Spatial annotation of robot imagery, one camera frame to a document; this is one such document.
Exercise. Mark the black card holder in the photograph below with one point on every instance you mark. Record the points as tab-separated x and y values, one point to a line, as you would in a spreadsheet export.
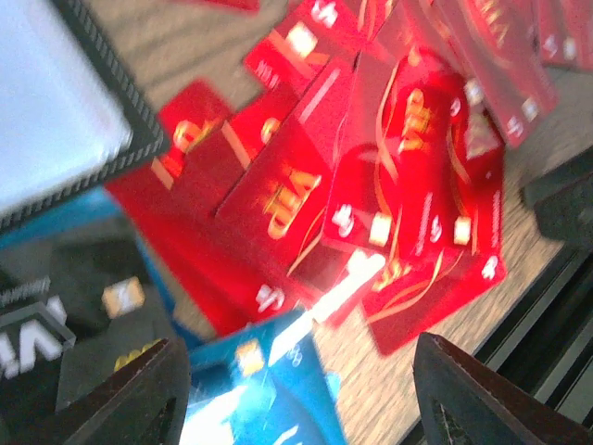
72	116

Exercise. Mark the blue VIP card pile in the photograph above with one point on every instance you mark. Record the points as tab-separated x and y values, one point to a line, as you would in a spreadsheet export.
263	384

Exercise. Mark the red VIP card pile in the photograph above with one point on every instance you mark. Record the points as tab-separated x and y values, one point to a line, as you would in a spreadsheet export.
370	172

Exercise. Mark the black aluminium frame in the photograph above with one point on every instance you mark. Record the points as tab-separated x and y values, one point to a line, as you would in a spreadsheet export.
544	345

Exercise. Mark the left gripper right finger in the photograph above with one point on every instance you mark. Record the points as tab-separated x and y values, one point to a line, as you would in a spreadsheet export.
462	401

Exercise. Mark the black VIP card pile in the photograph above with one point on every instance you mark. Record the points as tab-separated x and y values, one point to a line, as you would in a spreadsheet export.
75	307

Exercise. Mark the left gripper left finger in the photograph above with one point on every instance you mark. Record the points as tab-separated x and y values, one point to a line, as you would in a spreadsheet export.
144	402

